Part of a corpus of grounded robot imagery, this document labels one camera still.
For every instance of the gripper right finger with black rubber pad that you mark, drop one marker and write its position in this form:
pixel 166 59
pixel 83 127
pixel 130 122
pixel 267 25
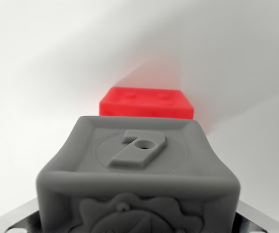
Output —
pixel 261 218

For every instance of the red cube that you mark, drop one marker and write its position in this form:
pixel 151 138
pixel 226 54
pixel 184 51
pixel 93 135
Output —
pixel 146 103

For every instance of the gripper left finger with black rubber pad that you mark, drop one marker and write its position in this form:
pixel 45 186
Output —
pixel 18 218

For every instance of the grey embossed cube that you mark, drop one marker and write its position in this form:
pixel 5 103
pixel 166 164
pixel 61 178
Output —
pixel 134 179

